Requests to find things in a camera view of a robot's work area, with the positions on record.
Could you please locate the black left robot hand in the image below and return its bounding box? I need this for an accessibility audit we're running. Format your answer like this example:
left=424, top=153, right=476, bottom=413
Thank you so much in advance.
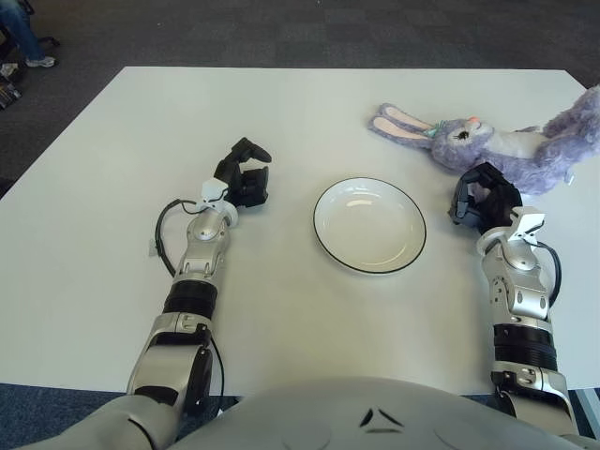
left=214, top=137, right=273, bottom=208

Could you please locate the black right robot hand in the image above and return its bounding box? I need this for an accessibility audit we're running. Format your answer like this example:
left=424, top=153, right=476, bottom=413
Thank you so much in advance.
left=447, top=162, right=524, bottom=235

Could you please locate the purple plush bunny doll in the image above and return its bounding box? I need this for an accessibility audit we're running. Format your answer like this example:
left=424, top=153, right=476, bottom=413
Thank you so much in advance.
left=367, top=85, right=600, bottom=197

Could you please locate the white plate with black rim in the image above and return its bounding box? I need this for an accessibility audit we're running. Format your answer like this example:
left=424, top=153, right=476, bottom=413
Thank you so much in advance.
left=312, top=176, right=428, bottom=278

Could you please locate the white table leg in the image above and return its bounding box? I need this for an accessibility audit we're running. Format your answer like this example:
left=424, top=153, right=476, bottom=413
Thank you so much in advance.
left=569, top=377, right=600, bottom=423

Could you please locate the grey robot torso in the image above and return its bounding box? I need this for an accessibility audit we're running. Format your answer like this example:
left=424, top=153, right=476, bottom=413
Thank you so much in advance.
left=168, top=374, right=600, bottom=450

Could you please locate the black office chair base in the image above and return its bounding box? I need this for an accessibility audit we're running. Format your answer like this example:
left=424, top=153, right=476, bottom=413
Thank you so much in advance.
left=0, top=22, right=61, bottom=62

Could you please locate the person leg in jeans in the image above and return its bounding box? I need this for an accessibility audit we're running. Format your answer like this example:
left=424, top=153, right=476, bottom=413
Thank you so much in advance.
left=0, top=0, right=46, bottom=62

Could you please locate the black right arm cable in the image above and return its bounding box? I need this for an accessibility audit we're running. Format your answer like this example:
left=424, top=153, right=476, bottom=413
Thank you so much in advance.
left=533, top=238, right=563, bottom=301

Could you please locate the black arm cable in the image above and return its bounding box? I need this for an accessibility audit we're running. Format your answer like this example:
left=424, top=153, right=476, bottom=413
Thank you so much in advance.
left=533, top=238, right=563, bottom=301
left=148, top=199, right=207, bottom=278

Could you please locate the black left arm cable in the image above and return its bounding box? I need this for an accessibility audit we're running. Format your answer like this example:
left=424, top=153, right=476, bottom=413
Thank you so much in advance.
left=148, top=199, right=207, bottom=278

